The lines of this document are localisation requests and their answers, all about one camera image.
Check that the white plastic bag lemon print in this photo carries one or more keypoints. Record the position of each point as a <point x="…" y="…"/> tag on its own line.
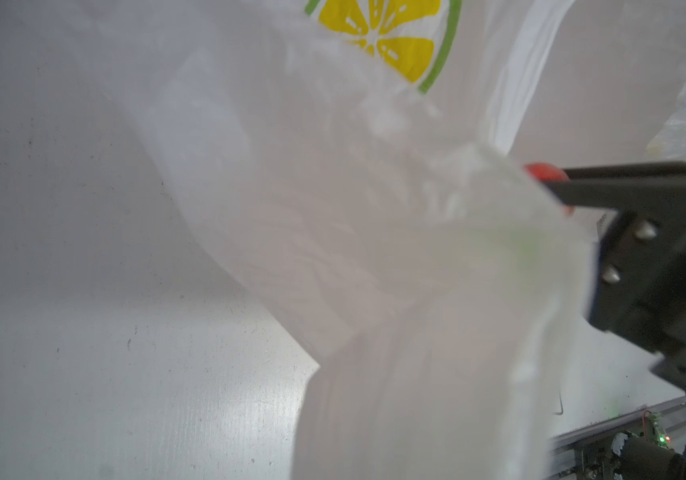
<point x="359" y="166"/>

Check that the small red fake fruit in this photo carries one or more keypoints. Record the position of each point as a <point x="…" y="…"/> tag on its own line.
<point x="546" y="172"/>

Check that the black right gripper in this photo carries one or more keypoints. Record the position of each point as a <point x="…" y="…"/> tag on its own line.
<point x="641" y="287"/>

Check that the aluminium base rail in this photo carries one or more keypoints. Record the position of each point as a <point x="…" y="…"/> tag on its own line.
<point x="593" y="452"/>

